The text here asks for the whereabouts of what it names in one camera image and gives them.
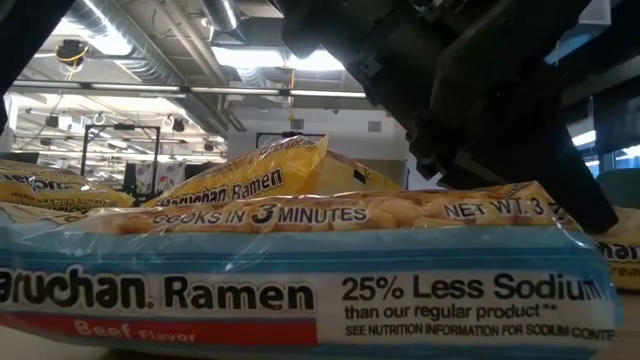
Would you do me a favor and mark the yellow ceiling cable reel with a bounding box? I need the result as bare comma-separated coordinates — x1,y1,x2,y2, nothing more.
53,38,91,67

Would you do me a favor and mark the silver ceiling duct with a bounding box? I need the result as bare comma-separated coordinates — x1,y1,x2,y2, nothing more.
64,0,236,139

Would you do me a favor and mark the green plastic bin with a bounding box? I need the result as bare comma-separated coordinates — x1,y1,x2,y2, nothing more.
597,168,640,211

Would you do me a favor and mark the long ceiling light bar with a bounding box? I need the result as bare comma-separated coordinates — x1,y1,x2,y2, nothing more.
9,81,369,100

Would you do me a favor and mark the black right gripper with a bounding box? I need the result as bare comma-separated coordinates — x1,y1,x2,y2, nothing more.
279,0,591,189

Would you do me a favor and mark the blue beef ramen pack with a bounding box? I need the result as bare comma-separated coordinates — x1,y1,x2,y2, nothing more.
0,180,625,359

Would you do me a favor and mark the yellow creamy chicken ramen pack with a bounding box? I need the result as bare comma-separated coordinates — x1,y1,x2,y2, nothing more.
0,159,136,214
592,207,640,292
144,134,401,209

